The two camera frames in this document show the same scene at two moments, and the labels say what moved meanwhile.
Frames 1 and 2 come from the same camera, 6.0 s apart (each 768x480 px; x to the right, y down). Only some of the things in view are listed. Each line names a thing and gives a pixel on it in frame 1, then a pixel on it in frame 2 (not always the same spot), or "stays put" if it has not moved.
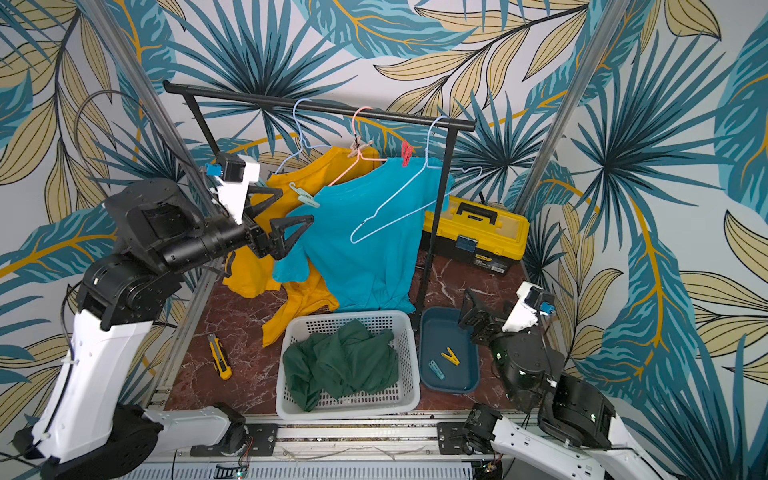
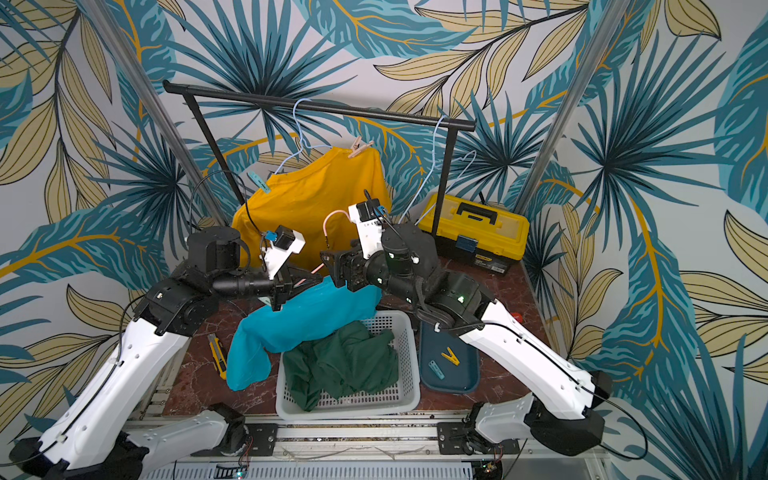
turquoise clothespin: [436, 369] stays put
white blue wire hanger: [411, 179] -> [434, 165]
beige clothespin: [357, 146] stays put
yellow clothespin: [451, 356] stays put
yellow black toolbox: [477, 234] stays put
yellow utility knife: [219, 356] stays put
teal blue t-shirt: [363, 246] -> [308, 309]
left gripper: [277, 243] -> [284, 281]
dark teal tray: [448, 356] stays put
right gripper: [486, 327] -> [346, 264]
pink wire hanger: [359, 156] -> [326, 241]
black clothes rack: [442, 123] stays put
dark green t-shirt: [340, 362] stays put
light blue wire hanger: [301, 140] stays put
